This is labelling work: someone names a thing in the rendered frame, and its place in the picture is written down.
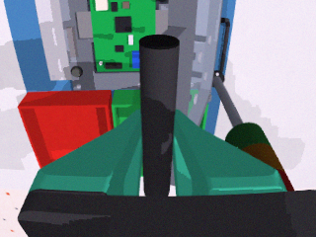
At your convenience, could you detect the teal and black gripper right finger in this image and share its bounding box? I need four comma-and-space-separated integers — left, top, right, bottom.
173, 110, 287, 196

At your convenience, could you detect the green bin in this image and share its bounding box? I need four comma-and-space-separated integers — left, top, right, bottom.
112, 90, 208, 129

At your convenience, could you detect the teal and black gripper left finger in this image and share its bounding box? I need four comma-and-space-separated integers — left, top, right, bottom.
29, 109, 142, 196

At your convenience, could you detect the red square tray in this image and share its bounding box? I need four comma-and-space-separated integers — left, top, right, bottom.
18, 90, 114, 168

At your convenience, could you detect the green circuit board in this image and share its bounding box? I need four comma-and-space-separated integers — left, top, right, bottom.
90, 0, 156, 72

